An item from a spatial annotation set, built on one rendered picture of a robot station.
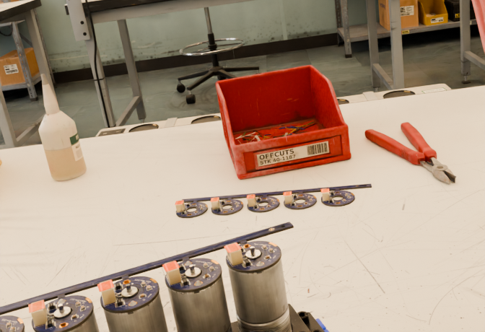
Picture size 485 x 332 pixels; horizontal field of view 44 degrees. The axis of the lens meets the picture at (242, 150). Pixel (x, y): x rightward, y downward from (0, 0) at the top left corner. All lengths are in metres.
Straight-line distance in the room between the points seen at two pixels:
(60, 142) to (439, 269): 0.36
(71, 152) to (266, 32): 4.11
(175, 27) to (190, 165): 4.14
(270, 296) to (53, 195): 0.33
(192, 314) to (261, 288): 0.03
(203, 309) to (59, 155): 0.35
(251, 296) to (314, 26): 4.42
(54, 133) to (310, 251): 0.28
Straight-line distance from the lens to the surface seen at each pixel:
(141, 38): 4.74
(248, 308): 0.27
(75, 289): 0.28
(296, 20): 4.64
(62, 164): 0.59
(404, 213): 0.43
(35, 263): 0.45
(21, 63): 4.51
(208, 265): 0.27
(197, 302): 0.26
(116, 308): 0.26
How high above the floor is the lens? 0.95
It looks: 20 degrees down
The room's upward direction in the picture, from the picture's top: 9 degrees counter-clockwise
